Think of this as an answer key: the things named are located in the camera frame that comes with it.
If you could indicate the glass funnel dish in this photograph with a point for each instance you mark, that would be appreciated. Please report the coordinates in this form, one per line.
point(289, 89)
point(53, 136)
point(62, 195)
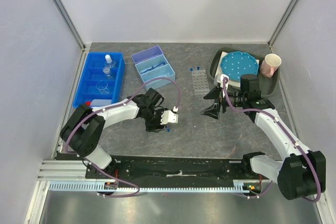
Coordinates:
point(103, 87)

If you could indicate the teal dotted plate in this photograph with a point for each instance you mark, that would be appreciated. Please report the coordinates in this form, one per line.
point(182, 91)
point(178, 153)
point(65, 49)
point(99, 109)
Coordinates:
point(240, 65)

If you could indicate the blue safety glasses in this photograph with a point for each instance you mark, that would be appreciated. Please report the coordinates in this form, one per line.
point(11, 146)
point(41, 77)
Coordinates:
point(153, 67)

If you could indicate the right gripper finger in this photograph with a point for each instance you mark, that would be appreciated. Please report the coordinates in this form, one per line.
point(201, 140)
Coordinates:
point(214, 94)
point(212, 111)

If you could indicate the pink paper cup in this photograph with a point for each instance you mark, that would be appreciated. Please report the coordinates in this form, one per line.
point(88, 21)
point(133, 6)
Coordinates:
point(270, 64)

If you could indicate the clear test tube rack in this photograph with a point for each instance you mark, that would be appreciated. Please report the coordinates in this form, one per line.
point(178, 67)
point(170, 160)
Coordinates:
point(200, 82)

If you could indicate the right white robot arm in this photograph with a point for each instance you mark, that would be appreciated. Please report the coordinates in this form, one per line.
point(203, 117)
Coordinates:
point(301, 171)

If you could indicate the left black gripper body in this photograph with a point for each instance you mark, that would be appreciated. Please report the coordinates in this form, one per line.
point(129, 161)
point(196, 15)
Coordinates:
point(153, 120)

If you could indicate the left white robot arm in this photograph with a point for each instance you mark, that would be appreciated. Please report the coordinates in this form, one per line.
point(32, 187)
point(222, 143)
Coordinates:
point(85, 140)

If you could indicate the clear flask white cap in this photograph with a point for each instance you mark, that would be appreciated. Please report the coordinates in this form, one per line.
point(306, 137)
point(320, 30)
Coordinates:
point(109, 62)

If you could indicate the red cap wash bottle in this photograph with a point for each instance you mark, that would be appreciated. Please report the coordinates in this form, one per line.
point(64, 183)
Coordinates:
point(98, 102)

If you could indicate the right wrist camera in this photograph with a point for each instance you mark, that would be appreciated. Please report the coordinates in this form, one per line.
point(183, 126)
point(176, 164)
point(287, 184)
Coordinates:
point(221, 80)

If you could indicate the dark grey tray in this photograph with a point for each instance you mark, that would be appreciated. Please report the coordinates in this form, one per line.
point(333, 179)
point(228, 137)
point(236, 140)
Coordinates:
point(267, 85)

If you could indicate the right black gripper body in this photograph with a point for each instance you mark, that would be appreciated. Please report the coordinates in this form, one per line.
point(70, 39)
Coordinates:
point(236, 98)

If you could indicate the blue compartment bin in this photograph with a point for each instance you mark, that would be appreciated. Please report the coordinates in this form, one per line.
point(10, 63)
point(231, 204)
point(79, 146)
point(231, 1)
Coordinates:
point(95, 84)

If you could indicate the purple plastic box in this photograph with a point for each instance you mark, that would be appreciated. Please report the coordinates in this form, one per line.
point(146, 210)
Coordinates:
point(147, 54)

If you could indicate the small glass beaker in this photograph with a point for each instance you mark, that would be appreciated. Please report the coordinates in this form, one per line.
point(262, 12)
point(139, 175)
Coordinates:
point(106, 73)

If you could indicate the light blue cable duct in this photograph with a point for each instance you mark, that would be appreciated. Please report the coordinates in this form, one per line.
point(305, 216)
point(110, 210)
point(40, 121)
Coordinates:
point(104, 187)

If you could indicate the light blue box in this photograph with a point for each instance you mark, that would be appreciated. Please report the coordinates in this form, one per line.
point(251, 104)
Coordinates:
point(151, 64)
point(159, 82)

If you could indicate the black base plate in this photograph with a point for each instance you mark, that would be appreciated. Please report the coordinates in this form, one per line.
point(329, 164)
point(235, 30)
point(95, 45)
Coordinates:
point(173, 171)

